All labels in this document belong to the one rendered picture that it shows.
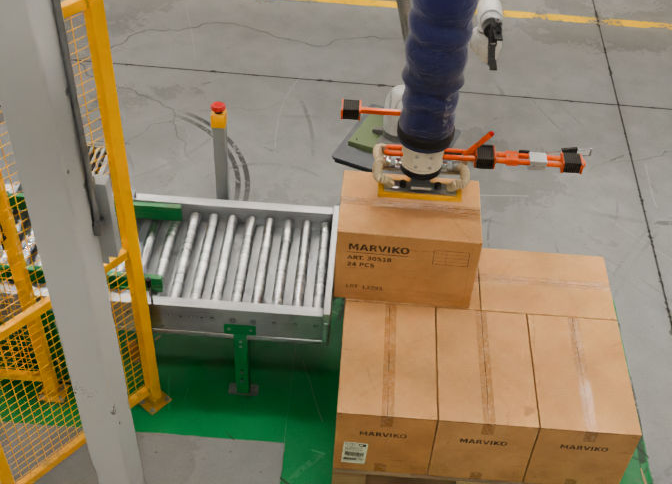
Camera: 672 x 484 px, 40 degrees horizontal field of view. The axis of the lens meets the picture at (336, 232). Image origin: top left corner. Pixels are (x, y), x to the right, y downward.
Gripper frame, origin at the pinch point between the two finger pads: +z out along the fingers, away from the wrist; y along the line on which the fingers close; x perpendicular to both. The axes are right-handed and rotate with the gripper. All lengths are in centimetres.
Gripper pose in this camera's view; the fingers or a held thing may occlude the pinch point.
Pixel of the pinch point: (495, 53)
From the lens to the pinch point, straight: 374.6
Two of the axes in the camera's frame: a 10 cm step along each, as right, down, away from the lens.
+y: -0.4, 7.3, 6.9
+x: -10.0, -0.7, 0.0
